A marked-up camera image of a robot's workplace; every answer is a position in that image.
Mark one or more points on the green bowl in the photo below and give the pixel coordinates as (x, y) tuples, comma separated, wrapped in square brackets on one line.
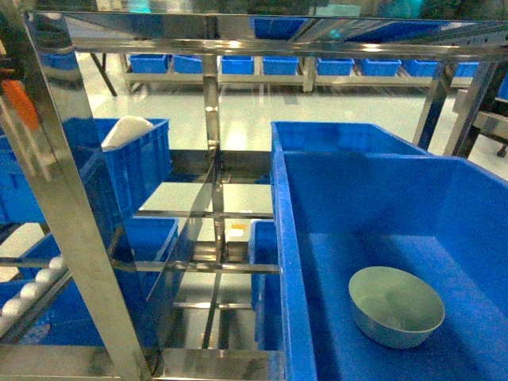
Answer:
[(393, 307)]

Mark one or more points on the lower middle blue bin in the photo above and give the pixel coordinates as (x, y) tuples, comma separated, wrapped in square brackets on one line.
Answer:
[(263, 249)]

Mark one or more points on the blue bin behind large bin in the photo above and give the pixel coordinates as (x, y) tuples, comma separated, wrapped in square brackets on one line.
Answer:
[(314, 136)]

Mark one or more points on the lower left blue bin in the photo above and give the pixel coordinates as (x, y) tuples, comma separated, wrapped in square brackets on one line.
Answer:
[(149, 239)]

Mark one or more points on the blue bin with white item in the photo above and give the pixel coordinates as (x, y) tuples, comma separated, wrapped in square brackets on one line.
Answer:
[(136, 168)]

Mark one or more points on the background rack with bins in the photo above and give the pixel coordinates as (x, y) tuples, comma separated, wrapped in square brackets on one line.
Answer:
[(305, 73)]

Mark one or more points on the white item in bin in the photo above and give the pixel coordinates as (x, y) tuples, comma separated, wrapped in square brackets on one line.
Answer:
[(126, 130)]

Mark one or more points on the large blue plastic bin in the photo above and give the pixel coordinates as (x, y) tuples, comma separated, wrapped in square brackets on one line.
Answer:
[(441, 219)]

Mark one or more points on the white roller conveyor track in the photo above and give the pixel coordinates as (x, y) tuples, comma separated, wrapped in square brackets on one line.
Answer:
[(20, 311)]

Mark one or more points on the stainless steel shelf frame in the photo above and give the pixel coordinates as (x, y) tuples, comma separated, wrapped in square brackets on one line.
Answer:
[(35, 104)]

